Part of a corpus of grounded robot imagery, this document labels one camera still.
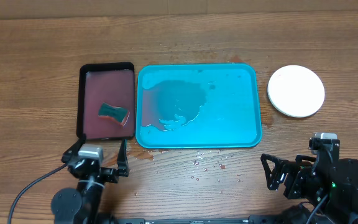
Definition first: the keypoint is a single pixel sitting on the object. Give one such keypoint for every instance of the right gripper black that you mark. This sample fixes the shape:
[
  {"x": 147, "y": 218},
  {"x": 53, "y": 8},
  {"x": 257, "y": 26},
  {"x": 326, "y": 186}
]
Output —
[{"x": 295, "y": 177}]

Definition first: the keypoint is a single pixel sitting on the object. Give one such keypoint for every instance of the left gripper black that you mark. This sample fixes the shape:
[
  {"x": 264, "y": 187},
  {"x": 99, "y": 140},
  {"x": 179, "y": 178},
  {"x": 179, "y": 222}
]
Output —
[{"x": 111, "y": 177}]

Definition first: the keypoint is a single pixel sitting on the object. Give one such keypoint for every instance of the green and orange sponge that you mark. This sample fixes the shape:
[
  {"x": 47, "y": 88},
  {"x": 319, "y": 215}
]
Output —
[{"x": 116, "y": 114}]

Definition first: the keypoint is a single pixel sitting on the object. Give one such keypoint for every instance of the white plate with sauce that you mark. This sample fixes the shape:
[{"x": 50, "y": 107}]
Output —
[{"x": 295, "y": 83}]

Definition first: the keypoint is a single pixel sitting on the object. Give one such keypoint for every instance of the light blue plate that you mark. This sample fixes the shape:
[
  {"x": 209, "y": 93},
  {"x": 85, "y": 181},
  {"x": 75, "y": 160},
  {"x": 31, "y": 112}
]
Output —
[{"x": 300, "y": 109}]

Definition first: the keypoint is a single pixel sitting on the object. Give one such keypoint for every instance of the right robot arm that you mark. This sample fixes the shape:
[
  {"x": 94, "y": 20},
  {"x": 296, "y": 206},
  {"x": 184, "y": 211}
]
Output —
[{"x": 331, "y": 186}]

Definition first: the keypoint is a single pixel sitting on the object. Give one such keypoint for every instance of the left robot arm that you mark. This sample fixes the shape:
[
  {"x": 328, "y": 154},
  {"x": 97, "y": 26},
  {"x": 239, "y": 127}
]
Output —
[{"x": 79, "y": 205}]

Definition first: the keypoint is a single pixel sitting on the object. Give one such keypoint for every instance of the black rectangular sponge tray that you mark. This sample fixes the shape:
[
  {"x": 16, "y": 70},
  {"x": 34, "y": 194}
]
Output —
[{"x": 111, "y": 83}]

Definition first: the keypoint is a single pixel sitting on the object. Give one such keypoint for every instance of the teal plastic tray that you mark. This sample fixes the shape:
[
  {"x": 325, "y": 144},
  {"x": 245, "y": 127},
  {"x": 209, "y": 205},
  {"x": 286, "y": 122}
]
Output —
[{"x": 211, "y": 105}]

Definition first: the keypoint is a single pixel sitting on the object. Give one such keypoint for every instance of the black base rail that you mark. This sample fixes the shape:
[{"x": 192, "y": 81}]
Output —
[{"x": 253, "y": 219}]

